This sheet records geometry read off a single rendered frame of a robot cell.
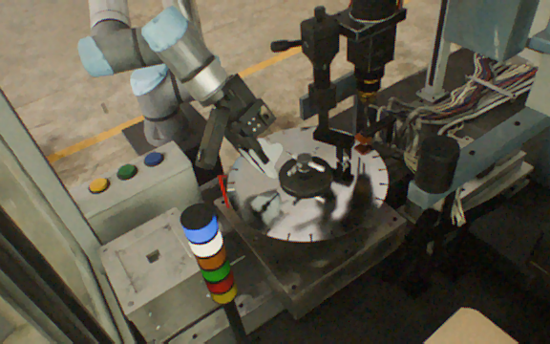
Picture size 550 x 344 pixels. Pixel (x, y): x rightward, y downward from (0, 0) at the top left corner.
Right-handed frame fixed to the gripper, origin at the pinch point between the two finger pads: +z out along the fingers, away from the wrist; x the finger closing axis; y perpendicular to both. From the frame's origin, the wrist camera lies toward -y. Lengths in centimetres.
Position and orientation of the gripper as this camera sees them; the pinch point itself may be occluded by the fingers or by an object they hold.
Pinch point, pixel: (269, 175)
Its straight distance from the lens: 85.3
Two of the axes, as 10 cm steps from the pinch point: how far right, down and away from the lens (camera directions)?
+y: 6.5, -7.0, 3.1
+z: 5.8, 7.1, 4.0
